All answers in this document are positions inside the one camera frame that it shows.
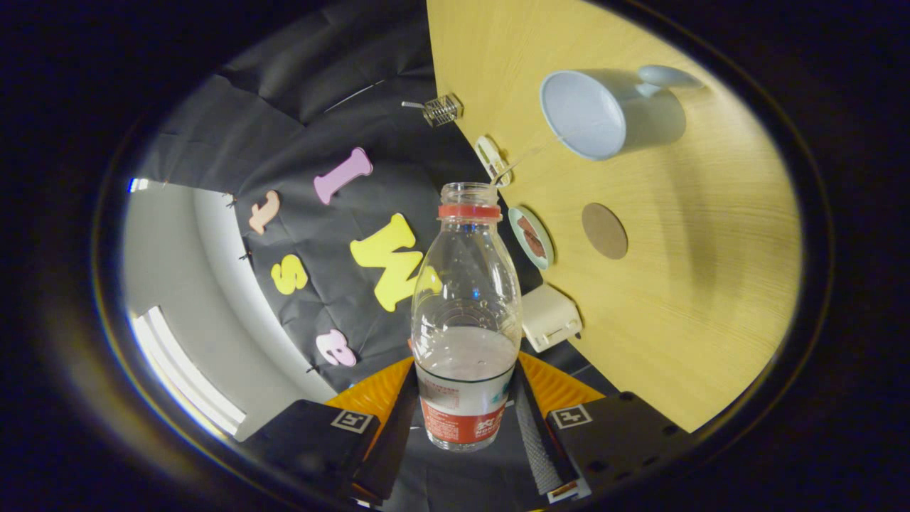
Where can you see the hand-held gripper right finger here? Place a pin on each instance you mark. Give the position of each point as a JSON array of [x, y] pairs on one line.
[[540, 441]]

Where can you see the large ceiling light panel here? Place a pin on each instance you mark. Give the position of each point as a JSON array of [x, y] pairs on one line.
[[185, 373]]

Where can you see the brown meat slices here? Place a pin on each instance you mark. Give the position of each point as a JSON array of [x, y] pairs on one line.
[[532, 236]]

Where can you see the small ceiling light panel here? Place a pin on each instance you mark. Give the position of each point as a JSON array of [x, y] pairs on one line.
[[138, 185]]

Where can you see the white cup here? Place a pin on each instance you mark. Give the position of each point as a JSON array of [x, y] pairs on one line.
[[640, 114]]

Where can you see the wooden table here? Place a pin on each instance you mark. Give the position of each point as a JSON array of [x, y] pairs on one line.
[[697, 284]]

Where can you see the brown round coaster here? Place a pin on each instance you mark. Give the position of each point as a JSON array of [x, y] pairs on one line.
[[605, 231]]

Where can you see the black backdrop cloth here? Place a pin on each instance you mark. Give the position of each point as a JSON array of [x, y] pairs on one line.
[[320, 85]]

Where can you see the pale green plate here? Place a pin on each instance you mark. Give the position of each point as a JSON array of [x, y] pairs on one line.
[[515, 231]]

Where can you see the white divided dish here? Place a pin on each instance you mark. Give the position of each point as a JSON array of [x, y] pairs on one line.
[[490, 158]]

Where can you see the metal spoon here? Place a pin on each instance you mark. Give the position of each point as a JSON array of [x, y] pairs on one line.
[[412, 105]]

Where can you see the clear plastic juice bottle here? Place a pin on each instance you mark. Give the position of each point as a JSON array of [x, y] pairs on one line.
[[466, 377]]

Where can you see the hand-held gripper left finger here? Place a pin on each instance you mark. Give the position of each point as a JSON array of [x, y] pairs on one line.
[[394, 448]]

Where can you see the white toaster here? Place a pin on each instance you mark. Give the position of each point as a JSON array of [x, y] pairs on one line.
[[551, 320]]

